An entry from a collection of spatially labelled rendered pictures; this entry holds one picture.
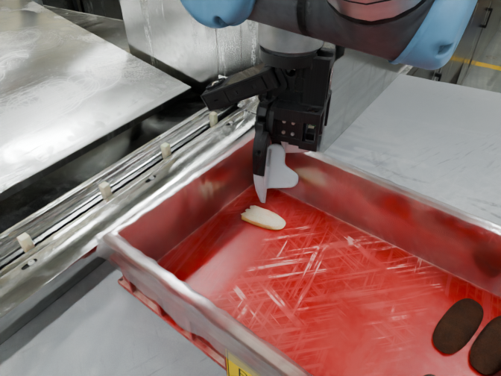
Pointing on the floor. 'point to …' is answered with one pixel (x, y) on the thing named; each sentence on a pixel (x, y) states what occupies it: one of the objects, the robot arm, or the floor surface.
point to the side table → (73, 362)
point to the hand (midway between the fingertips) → (267, 177)
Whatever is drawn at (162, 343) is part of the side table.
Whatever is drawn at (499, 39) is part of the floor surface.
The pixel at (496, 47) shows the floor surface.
